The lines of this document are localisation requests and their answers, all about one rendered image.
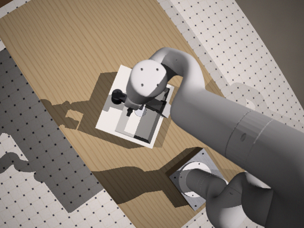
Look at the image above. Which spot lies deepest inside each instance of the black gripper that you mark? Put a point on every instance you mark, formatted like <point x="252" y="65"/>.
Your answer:
<point x="131" y="106"/>

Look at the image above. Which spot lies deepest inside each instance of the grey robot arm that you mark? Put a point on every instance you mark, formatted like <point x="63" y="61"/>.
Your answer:
<point x="270" y="151"/>

